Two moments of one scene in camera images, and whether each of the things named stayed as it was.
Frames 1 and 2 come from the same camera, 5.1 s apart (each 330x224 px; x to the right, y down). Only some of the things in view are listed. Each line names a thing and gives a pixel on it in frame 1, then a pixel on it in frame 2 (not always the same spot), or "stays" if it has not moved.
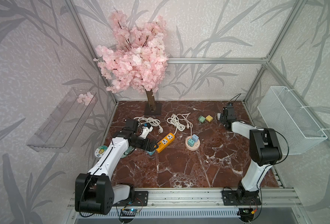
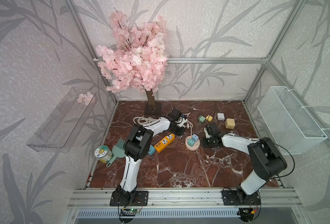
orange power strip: x=165 y=142 stays
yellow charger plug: x=209 y=118 stays
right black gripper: x=222 y=117 to x=203 y=144
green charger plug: x=201 y=119 stays
